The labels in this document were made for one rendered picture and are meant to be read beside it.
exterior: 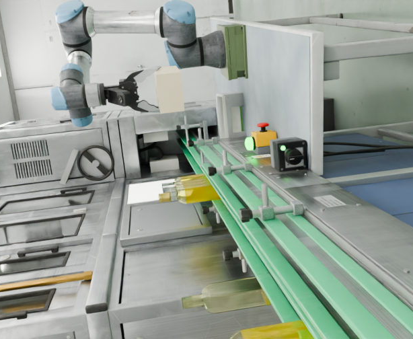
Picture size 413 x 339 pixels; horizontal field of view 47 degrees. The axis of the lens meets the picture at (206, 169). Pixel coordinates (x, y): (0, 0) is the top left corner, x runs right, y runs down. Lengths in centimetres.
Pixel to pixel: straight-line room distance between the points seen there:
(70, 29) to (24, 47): 424
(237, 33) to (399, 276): 138
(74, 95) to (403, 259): 111
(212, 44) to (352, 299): 142
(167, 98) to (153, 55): 411
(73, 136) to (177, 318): 172
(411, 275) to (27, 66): 574
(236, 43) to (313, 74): 70
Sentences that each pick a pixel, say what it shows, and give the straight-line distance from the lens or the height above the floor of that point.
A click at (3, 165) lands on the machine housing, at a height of 202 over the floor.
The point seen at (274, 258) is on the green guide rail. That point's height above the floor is 95.
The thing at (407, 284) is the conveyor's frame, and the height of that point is 87.
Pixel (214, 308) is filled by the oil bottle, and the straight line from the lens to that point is 119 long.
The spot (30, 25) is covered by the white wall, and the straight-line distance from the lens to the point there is 617.
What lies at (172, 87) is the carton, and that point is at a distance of 146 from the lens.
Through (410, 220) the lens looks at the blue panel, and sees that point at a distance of 96.
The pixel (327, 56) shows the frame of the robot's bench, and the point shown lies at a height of 69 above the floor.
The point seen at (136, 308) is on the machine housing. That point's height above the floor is 126.
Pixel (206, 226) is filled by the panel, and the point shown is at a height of 100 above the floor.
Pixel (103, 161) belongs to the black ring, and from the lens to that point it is 285.
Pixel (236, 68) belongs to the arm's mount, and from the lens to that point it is 190.
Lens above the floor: 118
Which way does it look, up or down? 7 degrees down
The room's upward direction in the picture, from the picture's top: 97 degrees counter-clockwise
